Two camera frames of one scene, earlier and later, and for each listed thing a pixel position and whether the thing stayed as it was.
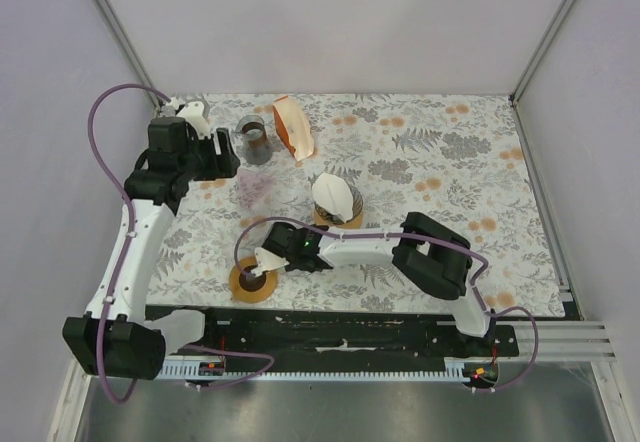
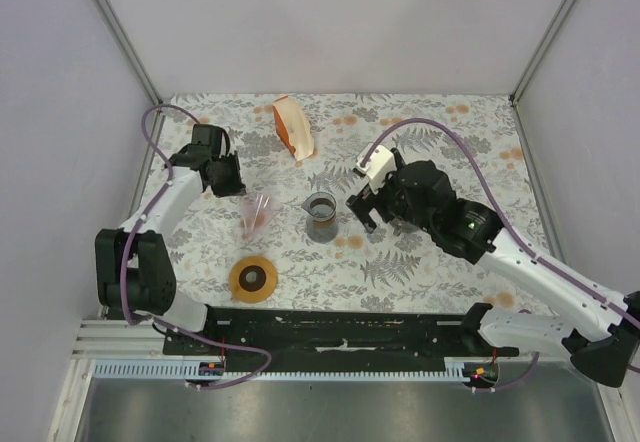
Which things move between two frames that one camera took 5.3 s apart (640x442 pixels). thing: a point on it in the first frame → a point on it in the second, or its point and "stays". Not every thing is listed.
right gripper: (292, 265) → (362, 205)
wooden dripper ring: (249, 288) stays
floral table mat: (373, 159) stays
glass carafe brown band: (253, 144) → (322, 223)
